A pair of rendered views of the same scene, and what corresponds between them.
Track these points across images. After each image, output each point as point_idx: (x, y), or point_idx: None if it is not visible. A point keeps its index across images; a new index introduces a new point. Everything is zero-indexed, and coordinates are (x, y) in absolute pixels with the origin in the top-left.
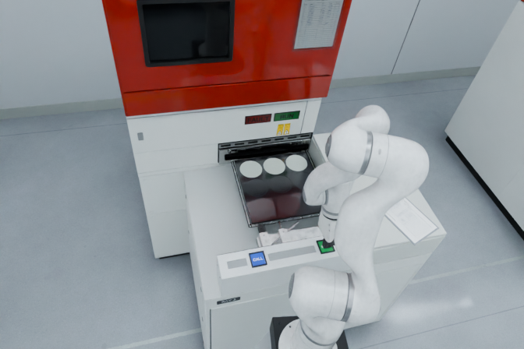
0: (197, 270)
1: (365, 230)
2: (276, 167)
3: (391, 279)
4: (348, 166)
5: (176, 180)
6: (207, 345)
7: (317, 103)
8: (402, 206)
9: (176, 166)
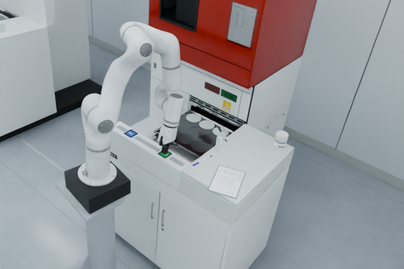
0: None
1: (110, 69)
2: (206, 125)
3: (206, 236)
4: (120, 35)
5: None
6: None
7: (248, 96)
8: (234, 176)
9: None
